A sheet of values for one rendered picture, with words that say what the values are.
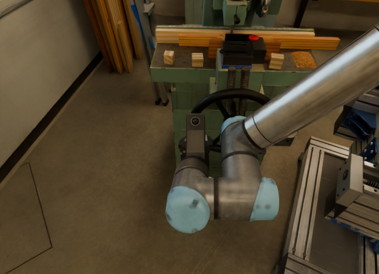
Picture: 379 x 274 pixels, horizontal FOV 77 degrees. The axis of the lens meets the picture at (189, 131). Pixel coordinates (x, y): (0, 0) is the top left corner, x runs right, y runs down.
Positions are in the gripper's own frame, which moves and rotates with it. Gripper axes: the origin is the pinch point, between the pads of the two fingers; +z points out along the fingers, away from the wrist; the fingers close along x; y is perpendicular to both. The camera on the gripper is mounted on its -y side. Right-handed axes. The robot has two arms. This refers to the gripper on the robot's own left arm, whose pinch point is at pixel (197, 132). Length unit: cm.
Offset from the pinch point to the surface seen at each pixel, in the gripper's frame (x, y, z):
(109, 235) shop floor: -53, 73, 33
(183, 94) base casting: -6.7, -7.3, 22.9
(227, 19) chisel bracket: 9.5, -32.5, 22.5
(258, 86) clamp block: 18.8, -11.7, 10.0
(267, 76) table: 23.7, -13.5, 19.9
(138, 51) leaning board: -71, -22, 185
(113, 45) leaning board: -83, -28, 151
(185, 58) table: -5.3, -20.4, 23.4
